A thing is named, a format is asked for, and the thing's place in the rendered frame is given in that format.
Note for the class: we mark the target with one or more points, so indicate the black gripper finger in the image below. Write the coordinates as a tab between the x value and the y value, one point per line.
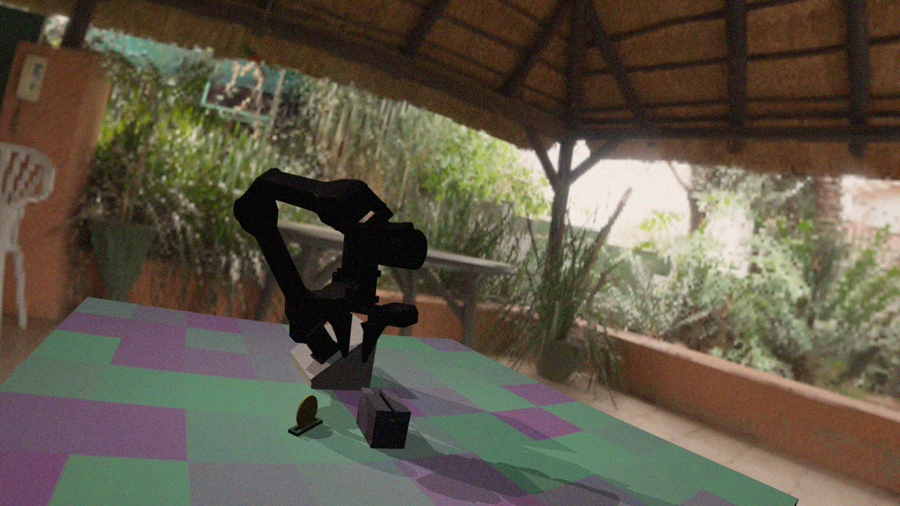
342	329
371	334

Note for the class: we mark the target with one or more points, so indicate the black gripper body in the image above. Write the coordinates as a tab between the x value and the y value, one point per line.
394	314

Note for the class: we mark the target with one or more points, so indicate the gold coin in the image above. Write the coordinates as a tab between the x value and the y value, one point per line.
307	411

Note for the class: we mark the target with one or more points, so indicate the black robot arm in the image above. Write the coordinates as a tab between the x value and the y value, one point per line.
340	204

